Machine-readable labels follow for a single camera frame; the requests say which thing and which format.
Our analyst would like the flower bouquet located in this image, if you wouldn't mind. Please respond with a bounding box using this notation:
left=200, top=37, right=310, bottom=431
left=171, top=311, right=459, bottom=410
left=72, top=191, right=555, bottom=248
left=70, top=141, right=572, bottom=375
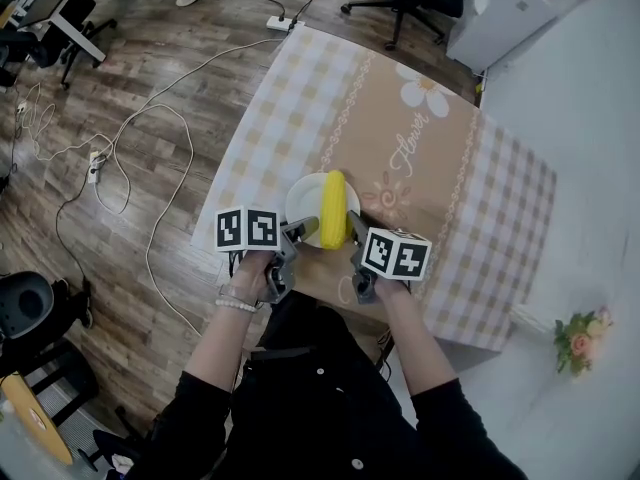
left=553, top=306, right=615, bottom=377

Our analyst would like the yellow round table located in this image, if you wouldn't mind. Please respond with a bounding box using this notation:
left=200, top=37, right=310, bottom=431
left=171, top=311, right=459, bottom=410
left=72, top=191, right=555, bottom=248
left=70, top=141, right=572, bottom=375
left=0, top=371, right=75, bottom=467

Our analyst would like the white bead bracelet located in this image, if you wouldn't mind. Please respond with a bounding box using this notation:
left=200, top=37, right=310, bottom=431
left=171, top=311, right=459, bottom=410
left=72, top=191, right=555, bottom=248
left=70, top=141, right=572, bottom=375
left=215, top=297, right=259, bottom=314

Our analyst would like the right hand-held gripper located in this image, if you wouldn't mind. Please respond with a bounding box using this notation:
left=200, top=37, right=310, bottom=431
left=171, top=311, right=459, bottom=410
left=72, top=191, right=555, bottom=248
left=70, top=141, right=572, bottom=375
left=346, top=209, right=433, bottom=305

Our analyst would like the person's left hand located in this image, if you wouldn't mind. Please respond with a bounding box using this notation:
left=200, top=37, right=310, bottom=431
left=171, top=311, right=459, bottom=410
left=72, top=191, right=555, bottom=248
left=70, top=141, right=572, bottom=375
left=227, top=250, right=273, bottom=302

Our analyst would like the yellow corn cob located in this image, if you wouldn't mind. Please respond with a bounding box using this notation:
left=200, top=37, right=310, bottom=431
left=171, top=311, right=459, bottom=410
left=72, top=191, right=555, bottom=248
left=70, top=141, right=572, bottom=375
left=319, top=169, right=348, bottom=251

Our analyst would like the white round plate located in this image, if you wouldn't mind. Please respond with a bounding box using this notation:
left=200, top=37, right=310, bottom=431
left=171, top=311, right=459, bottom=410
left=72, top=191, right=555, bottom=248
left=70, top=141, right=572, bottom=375
left=284, top=172, right=361, bottom=249

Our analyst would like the checkered tablecloth table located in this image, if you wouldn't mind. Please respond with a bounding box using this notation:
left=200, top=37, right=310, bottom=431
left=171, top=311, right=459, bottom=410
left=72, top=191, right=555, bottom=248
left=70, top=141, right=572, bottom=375
left=189, top=21, right=559, bottom=355

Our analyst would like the long white cable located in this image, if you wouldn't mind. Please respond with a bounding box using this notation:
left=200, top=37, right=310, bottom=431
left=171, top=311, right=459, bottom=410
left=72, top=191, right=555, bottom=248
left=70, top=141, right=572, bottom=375
left=112, top=37, right=287, bottom=337

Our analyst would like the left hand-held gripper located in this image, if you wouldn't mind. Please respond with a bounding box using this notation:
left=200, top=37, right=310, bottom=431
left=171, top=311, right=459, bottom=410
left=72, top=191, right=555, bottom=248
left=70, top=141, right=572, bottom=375
left=215, top=206, right=320, bottom=304

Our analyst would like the person's right forearm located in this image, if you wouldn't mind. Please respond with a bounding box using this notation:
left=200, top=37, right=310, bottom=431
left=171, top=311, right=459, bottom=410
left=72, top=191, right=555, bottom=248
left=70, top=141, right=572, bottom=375
left=373, top=277, right=461, bottom=398

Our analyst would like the person's black clothing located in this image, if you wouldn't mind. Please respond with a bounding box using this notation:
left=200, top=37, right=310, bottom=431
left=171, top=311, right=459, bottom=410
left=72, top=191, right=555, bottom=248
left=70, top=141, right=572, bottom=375
left=149, top=291, right=530, bottom=480

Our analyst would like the person's left forearm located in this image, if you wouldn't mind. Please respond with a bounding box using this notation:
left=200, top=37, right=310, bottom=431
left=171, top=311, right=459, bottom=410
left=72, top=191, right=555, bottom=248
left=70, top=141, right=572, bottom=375
left=182, top=300, right=259, bottom=394

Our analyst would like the thin wrist band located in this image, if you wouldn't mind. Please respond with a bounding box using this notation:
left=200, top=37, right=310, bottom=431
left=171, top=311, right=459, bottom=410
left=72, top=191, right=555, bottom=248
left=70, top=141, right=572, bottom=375
left=218, top=283, right=260, bottom=308

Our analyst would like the white air purifier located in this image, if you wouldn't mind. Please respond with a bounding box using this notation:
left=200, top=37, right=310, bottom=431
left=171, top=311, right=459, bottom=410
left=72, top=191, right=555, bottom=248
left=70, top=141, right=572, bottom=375
left=445, top=0, right=571, bottom=75

